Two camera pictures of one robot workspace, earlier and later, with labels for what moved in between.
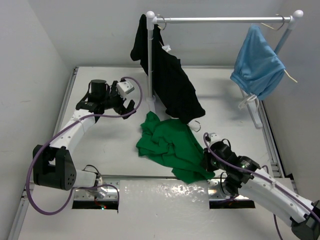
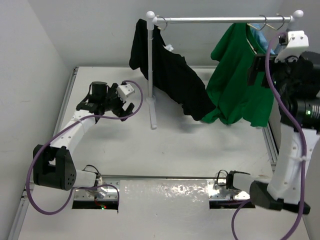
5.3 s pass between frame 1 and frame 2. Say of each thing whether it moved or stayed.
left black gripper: stayed
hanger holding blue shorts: stayed
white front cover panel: stayed
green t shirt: moved
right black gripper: moved
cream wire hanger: moved
